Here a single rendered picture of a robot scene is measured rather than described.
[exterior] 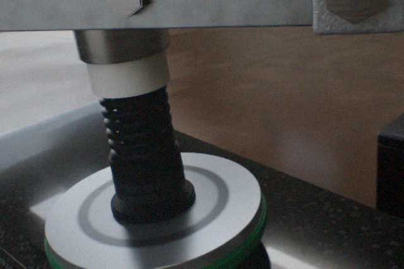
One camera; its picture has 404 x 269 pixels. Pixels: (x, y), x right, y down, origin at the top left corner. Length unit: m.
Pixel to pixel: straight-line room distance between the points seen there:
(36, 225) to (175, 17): 0.36
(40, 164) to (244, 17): 0.52
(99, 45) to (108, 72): 0.02
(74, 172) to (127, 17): 0.41
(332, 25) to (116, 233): 0.27
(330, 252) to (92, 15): 0.31
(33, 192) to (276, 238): 0.34
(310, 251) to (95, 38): 0.28
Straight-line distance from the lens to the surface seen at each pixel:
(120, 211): 0.47
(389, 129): 0.95
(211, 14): 0.32
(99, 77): 0.41
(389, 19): 0.28
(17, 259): 0.60
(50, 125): 0.93
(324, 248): 0.50
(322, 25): 0.28
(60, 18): 0.38
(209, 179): 0.51
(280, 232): 0.52
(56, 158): 0.78
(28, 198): 0.68
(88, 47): 0.40
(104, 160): 0.73
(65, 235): 0.47
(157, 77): 0.41
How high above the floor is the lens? 1.12
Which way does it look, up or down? 23 degrees down
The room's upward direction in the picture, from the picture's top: 8 degrees counter-clockwise
